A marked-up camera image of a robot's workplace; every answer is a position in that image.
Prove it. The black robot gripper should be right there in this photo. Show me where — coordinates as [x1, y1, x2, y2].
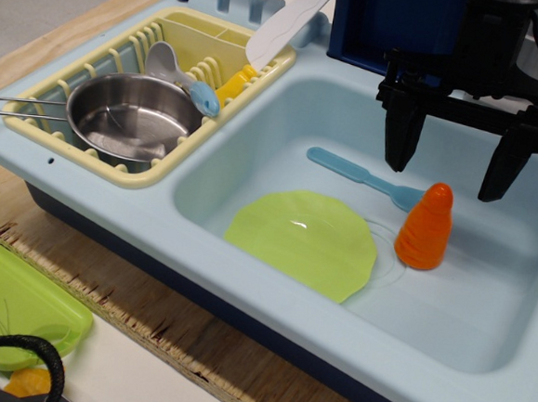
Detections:
[377, 49, 538, 202]

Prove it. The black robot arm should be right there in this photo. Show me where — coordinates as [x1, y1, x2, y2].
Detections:
[377, 0, 538, 202]

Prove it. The orange toy carrot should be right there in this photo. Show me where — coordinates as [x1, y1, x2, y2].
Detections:
[394, 183, 453, 270]

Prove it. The light green round plate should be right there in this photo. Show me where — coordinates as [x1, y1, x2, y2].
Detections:
[223, 190, 378, 304]

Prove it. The blue toy fork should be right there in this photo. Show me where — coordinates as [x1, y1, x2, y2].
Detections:
[306, 147, 425, 212]

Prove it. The dark blue box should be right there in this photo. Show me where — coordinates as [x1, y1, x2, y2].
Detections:
[327, 0, 466, 74]

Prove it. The light blue toy sink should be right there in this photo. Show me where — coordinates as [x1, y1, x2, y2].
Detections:
[0, 0, 538, 402]

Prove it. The white and yellow toy knife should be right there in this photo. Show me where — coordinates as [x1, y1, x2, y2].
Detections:
[216, 0, 330, 108]

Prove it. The yellow dish drying rack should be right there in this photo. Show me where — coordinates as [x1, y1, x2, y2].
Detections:
[4, 7, 296, 188]

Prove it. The grey and blue spoon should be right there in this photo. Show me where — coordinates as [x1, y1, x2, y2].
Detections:
[144, 41, 220, 117]

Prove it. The stainless steel pot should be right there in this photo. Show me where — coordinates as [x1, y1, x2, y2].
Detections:
[0, 73, 204, 163]

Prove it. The wooden board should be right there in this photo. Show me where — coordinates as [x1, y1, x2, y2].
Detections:
[0, 0, 350, 402]

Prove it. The green rectangular tray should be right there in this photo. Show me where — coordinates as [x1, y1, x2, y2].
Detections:
[0, 246, 93, 357]

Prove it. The orange toy fruit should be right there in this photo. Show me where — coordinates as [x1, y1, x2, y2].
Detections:
[4, 367, 54, 398]

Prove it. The black braided cable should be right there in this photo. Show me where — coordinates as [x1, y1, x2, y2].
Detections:
[0, 332, 70, 402]

